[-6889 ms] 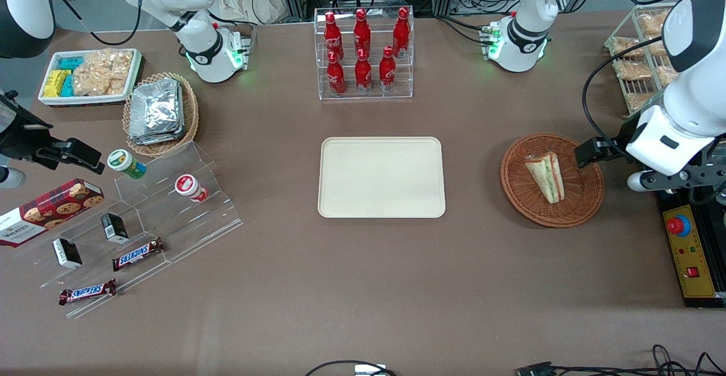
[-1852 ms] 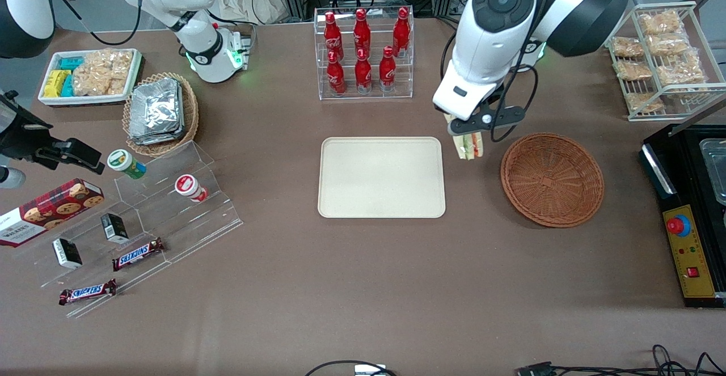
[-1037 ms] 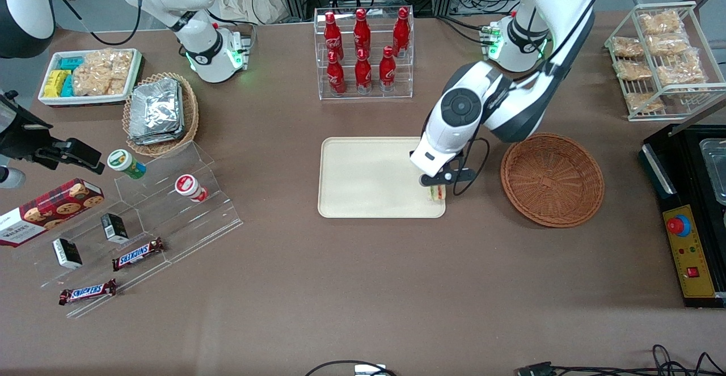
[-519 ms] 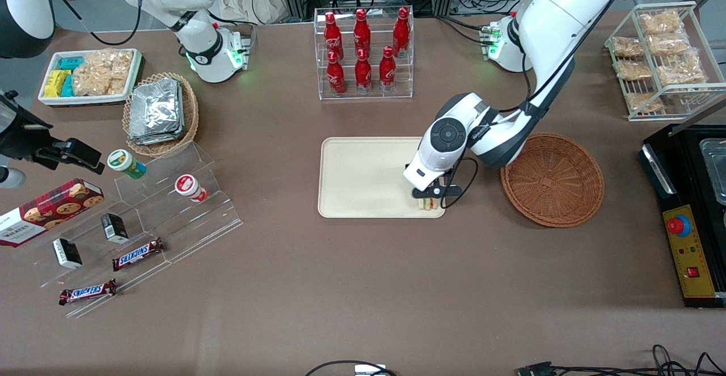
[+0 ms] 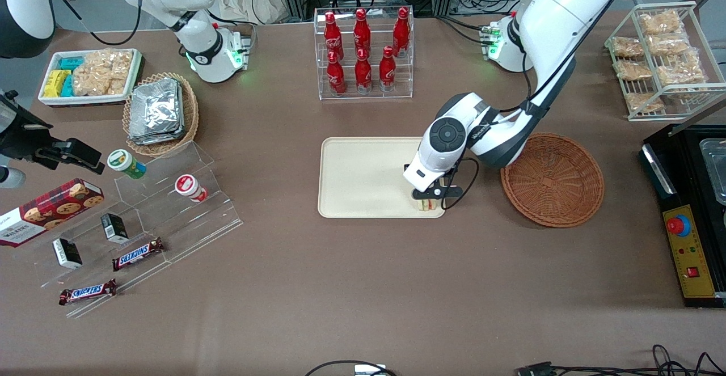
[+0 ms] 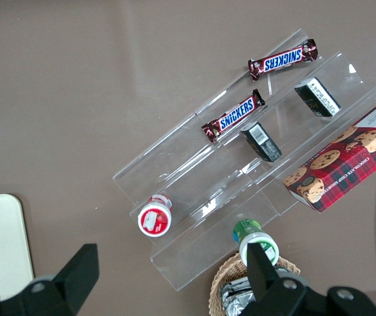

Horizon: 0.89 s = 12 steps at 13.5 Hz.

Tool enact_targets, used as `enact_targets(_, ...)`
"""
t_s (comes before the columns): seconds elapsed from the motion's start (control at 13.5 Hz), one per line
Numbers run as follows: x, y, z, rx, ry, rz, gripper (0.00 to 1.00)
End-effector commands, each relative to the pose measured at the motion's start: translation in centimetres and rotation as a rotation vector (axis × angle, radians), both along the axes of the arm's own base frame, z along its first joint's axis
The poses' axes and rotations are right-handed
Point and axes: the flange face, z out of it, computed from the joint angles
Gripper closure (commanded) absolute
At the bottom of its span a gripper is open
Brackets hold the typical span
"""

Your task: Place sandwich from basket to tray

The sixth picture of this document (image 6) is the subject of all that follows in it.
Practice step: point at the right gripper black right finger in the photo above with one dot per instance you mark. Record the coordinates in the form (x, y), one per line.
(263, 283)

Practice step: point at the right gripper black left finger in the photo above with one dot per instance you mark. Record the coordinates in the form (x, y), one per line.
(72, 279)

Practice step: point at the oval brown wicker basket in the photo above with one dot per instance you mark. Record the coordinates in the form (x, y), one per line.
(222, 279)

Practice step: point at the beige plastic tray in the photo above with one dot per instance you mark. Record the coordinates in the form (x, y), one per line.
(0, 240)

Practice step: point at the silver foil packet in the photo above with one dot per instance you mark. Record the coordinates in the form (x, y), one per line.
(235, 288)
(237, 306)

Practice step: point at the green lidded yogurt cup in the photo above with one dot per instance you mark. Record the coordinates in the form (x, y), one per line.
(250, 232)

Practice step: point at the red lidded yogurt cup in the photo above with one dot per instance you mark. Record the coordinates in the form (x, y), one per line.
(154, 219)

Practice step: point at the clear acrylic step stand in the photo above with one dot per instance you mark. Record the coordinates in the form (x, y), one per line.
(207, 174)

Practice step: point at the red tartan cookie box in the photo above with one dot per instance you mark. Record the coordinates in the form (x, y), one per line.
(339, 164)

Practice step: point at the small black box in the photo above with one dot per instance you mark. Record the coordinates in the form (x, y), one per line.
(317, 97)
(260, 142)

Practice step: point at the brown Snickers bar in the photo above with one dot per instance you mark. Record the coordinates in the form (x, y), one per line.
(283, 60)
(237, 115)

